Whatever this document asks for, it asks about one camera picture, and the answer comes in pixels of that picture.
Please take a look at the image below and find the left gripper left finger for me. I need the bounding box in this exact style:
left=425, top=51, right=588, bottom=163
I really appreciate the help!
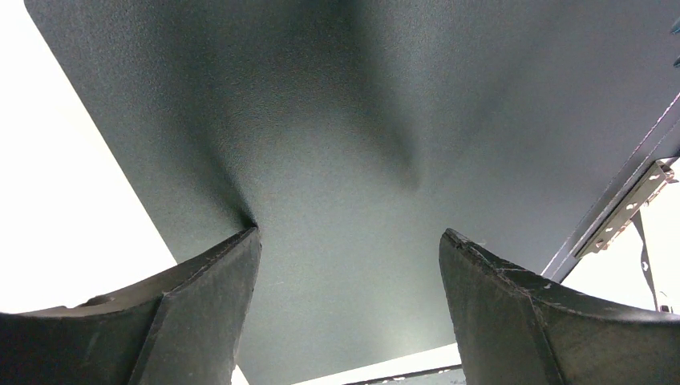
left=1, top=227, right=261, bottom=384

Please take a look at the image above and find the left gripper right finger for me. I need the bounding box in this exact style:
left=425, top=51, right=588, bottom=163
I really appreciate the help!
left=439, top=229, right=679, bottom=384

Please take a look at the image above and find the white printed paper stack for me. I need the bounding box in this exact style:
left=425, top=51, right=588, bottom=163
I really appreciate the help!
left=560, top=159, right=680, bottom=314

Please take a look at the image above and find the metal folder clip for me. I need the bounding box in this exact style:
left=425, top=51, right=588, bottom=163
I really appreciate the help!
left=571, top=159, right=678, bottom=314

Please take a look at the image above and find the teal folder black inside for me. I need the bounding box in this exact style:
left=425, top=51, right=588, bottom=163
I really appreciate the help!
left=26, top=1, right=679, bottom=384

